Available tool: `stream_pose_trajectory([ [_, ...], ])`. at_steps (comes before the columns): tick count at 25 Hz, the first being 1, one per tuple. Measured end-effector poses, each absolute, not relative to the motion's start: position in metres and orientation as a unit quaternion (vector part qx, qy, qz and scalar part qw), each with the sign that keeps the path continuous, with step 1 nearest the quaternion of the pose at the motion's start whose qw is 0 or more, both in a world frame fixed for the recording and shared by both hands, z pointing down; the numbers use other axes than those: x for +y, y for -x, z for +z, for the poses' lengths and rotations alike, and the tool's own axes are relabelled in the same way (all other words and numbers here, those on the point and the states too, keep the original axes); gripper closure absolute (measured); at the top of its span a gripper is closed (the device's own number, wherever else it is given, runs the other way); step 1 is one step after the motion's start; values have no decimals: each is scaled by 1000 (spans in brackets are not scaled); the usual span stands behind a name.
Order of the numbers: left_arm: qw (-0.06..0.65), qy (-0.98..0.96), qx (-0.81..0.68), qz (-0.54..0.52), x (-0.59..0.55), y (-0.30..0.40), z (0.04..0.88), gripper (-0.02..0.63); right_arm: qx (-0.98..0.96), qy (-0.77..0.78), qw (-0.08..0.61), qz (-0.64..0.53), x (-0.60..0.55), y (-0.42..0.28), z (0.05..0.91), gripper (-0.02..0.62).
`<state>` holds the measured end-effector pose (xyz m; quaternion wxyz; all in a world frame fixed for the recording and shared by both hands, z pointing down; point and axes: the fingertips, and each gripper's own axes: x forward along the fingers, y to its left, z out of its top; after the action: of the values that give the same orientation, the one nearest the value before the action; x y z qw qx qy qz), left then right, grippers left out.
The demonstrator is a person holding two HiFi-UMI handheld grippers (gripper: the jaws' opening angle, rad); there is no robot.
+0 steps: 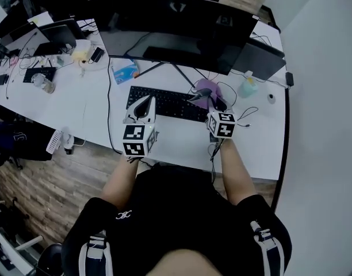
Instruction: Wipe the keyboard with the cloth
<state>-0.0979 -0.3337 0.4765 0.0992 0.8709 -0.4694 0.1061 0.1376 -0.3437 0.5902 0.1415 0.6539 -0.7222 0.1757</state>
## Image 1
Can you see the yellow tissue box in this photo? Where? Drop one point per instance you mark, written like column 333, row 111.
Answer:
column 82, row 50

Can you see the small pink object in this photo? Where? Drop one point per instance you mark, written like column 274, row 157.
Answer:
column 13, row 60

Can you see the dark grey laptop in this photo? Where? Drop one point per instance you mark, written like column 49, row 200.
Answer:
column 259, row 62

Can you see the person's black clothing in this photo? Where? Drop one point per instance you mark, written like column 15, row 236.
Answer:
column 179, row 211

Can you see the black bag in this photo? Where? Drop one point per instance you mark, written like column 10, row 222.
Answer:
column 20, row 142

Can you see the person's right forearm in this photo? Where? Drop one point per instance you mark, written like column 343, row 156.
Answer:
column 236, row 171

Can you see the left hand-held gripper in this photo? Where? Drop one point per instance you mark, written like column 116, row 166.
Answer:
column 133, row 139

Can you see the small black box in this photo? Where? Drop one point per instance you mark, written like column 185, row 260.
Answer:
column 97, row 55

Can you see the small black keyboard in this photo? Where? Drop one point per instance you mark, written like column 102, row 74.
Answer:
column 39, row 74

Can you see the purple cloth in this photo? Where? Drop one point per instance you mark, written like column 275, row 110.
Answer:
column 204, row 84

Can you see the black phone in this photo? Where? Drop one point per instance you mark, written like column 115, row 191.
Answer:
column 0, row 80

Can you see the blue wipes packet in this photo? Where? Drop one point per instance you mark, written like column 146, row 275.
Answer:
column 124, row 71

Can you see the person's left forearm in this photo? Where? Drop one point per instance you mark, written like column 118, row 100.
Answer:
column 121, row 183

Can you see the clear glass jar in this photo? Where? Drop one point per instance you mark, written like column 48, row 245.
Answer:
column 43, row 83

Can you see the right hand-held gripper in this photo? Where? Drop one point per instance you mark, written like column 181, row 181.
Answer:
column 222, row 125

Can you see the black monitor stand legs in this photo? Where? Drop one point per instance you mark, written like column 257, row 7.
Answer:
column 181, row 73

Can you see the small round black-white object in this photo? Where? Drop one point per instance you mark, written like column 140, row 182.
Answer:
column 270, row 97

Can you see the black power adapter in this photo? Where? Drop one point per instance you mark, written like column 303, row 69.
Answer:
column 289, row 78

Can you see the green pump bottle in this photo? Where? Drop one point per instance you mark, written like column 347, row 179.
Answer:
column 247, row 88

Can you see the large black monitor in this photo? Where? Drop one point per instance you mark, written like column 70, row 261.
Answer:
column 176, row 33

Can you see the person's bare knee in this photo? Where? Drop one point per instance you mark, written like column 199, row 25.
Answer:
column 184, row 264

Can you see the small white fan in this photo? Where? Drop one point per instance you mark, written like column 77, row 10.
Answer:
column 56, row 141

